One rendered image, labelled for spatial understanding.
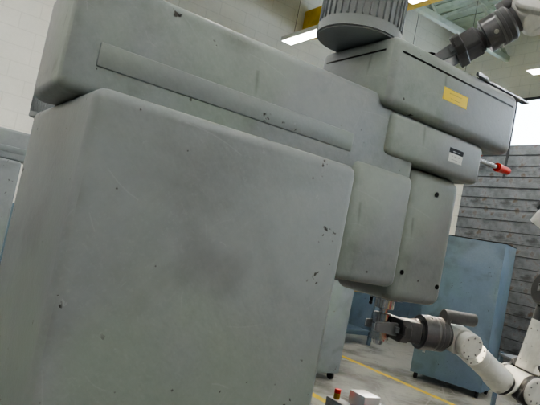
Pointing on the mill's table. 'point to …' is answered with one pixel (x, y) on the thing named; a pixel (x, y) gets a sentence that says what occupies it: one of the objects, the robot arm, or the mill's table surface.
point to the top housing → (430, 92)
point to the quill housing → (419, 243)
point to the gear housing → (431, 150)
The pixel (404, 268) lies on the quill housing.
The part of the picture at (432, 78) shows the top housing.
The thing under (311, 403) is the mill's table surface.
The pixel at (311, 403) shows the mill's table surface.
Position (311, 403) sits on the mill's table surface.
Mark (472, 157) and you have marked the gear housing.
